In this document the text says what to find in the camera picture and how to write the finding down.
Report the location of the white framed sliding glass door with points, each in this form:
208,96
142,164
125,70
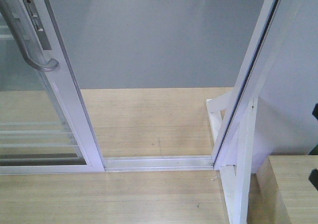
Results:
44,124

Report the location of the grey curved door handle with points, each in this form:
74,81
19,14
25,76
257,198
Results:
23,32

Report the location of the light wooden block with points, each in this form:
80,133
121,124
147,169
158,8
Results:
288,195

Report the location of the aluminium floor track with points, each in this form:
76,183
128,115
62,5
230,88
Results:
158,163

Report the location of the light wooden platform board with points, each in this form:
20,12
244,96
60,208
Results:
157,145

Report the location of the white side wall panel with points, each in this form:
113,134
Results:
284,120

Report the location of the white triangular support bracket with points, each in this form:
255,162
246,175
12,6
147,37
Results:
235,170

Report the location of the white door jamb frame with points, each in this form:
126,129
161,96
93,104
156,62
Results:
226,112

